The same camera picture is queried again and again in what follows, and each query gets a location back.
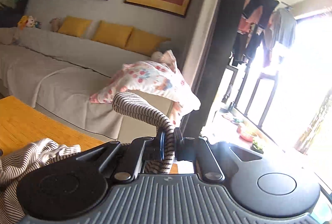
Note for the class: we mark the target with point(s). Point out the floral pink white blanket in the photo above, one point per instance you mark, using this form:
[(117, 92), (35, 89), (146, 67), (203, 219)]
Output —
[(158, 76)]

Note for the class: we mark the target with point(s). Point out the beige covered sofa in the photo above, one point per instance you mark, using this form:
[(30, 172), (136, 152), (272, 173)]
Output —
[(56, 74)]

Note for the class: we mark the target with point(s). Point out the small stuffed toys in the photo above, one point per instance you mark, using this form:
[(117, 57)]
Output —
[(28, 22)]

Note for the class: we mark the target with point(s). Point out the red bowl on sill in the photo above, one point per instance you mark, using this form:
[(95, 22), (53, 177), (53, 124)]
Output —
[(244, 134)]

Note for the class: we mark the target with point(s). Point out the yellow cushion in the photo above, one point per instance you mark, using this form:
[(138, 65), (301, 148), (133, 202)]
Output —
[(112, 34), (73, 26), (144, 43)]

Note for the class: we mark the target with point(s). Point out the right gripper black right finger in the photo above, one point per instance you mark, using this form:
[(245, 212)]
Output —
[(184, 147)]

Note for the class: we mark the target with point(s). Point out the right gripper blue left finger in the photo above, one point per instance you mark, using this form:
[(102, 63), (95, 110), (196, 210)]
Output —
[(160, 145)]

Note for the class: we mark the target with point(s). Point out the striped grey knit garment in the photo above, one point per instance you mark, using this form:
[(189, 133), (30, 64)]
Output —
[(46, 151)]

